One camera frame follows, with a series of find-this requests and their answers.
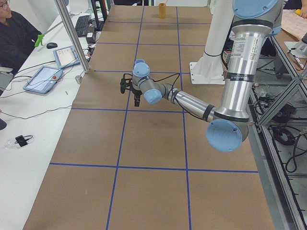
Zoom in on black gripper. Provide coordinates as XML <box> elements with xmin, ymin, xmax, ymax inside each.
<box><xmin>130</xmin><ymin>84</ymin><xmax>142</xmax><ymax>107</ymax></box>

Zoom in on light blue plastic cup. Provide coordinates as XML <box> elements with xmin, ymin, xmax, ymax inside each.
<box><xmin>134</xmin><ymin>59</ymin><xmax>145</xmax><ymax>65</ymax></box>

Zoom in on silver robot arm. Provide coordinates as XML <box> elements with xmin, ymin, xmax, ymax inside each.
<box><xmin>120</xmin><ymin>0</ymin><xmax>283</xmax><ymax>152</ymax></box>

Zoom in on yellow wooden cup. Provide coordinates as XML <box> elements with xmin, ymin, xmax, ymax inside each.
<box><xmin>158</xmin><ymin>3</ymin><xmax>166</xmax><ymax>18</ymax></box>

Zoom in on blue tape grid lines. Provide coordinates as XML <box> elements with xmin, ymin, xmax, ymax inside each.
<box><xmin>49</xmin><ymin>6</ymin><xmax>259</xmax><ymax>230</ymax></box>

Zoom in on brown paper table cover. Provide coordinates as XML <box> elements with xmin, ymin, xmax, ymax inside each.
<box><xmin>23</xmin><ymin>5</ymin><xmax>276</xmax><ymax>230</ymax></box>

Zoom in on blue teach pendant far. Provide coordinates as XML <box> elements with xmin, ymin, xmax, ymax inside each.
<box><xmin>53</xmin><ymin>46</ymin><xmax>80</xmax><ymax>69</ymax></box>

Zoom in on blue teach pendant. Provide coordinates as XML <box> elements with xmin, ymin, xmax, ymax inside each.
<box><xmin>53</xmin><ymin>46</ymin><xmax>80</xmax><ymax>69</ymax></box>
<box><xmin>23</xmin><ymin>66</ymin><xmax>63</xmax><ymax>94</ymax></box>

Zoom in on black keyboard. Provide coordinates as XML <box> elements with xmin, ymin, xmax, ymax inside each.
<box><xmin>75</xmin><ymin>15</ymin><xmax>91</xmax><ymax>37</ymax></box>

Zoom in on blue teach pendant near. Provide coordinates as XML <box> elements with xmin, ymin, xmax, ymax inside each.
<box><xmin>23</xmin><ymin>66</ymin><xmax>63</xmax><ymax>94</ymax></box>

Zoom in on black computer mouse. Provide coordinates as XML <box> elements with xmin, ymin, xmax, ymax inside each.
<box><xmin>46</xmin><ymin>42</ymin><xmax>58</xmax><ymax>49</ymax></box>

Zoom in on green plastic clamp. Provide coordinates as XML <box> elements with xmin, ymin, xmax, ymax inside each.
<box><xmin>35</xmin><ymin>34</ymin><xmax>45</xmax><ymax>47</ymax></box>

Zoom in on person in black sweater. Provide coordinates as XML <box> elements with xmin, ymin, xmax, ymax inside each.
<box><xmin>0</xmin><ymin>0</ymin><xmax>41</xmax><ymax>74</ymax></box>

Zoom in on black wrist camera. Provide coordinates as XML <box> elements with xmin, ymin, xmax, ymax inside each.
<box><xmin>120</xmin><ymin>73</ymin><xmax>132</xmax><ymax>94</ymax></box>

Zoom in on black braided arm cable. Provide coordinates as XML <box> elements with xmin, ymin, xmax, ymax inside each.
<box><xmin>153</xmin><ymin>73</ymin><xmax>207</xmax><ymax>119</ymax></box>

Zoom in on aluminium frame post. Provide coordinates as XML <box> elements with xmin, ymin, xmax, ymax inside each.
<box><xmin>54</xmin><ymin>0</ymin><xmax>90</xmax><ymax>73</ymax></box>

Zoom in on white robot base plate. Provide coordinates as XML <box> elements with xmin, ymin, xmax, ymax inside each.
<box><xmin>189</xmin><ymin>62</ymin><xmax>225</xmax><ymax>85</ymax></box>

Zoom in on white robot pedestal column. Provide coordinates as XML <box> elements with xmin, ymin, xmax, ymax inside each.
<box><xmin>203</xmin><ymin>0</ymin><xmax>234</xmax><ymax>75</ymax></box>

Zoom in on small black device with cable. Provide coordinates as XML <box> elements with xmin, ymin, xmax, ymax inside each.
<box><xmin>15</xmin><ymin>135</ymin><xmax>33</xmax><ymax>147</ymax></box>

